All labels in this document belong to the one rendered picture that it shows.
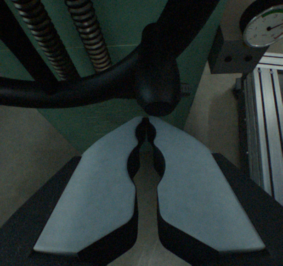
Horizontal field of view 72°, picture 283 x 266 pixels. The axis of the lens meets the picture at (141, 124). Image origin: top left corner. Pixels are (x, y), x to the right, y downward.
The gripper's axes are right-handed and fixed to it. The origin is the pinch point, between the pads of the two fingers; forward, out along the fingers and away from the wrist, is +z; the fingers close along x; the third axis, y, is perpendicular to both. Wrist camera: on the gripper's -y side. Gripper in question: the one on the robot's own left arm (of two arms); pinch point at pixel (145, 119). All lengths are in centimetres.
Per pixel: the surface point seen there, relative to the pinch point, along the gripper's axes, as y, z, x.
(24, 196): 60, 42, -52
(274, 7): -4.8, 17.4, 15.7
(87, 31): -3.8, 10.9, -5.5
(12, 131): 45, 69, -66
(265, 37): -1.1, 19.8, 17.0
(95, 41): -2.8, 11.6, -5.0
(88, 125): 27, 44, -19
